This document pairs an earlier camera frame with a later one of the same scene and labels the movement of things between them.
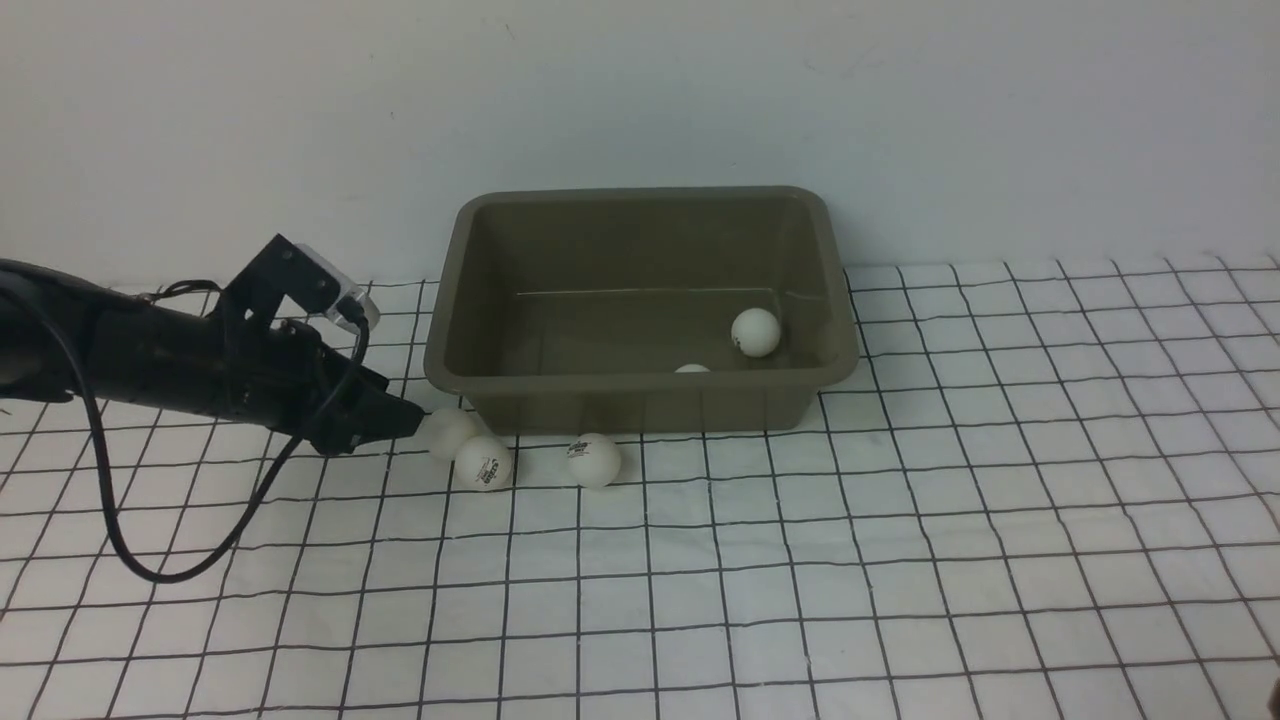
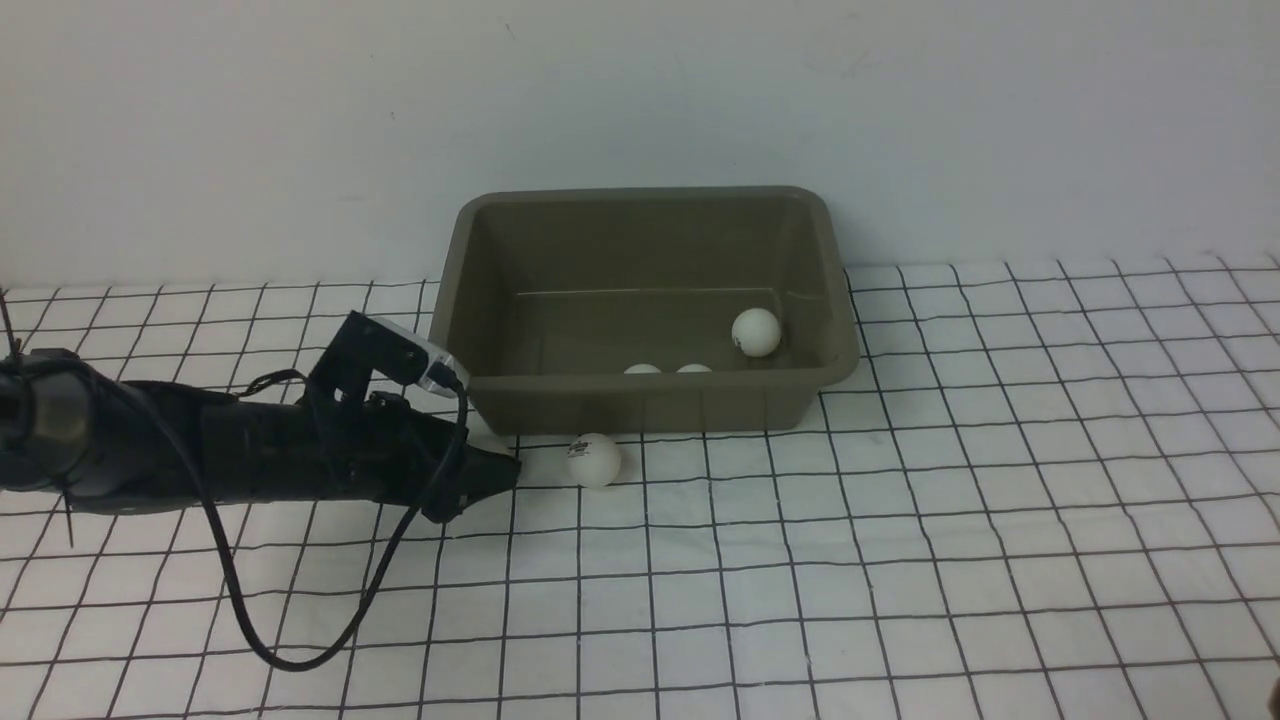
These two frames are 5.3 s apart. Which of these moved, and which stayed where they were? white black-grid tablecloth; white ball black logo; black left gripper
Moved: black left gripper
Stayed: white ball black logo; white black-grid tablecloth
